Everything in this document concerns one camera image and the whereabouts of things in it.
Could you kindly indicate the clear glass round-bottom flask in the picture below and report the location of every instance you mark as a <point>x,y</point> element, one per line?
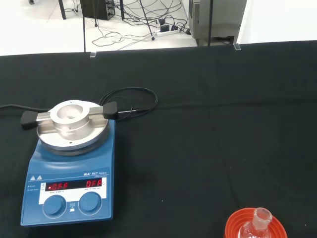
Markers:
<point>262,218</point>

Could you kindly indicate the blue base heater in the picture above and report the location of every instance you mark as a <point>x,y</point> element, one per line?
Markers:
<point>74,171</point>

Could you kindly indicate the black computer tower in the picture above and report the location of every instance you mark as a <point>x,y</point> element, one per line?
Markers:
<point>99,8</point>

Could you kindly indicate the thin black stand pole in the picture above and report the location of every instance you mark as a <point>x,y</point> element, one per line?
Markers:
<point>84,29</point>
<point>210,22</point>

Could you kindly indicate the black cloth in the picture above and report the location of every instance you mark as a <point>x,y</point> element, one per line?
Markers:
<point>198,148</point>

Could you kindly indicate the black furniture leg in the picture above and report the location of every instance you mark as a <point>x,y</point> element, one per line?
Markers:
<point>62,10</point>

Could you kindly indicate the white power strip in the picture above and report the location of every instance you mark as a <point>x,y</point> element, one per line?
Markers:
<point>169,33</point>

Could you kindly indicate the grey metal cabinet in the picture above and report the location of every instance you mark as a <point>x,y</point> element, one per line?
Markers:
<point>218,17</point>

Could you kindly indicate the black tripod leg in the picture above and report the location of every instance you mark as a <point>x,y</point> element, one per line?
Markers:
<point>148,22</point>

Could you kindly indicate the black plug adapter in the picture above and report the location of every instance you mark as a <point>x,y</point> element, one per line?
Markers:
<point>165,27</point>

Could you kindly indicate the clear tape tab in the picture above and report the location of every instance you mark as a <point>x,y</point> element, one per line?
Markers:
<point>237,47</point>
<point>92,54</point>

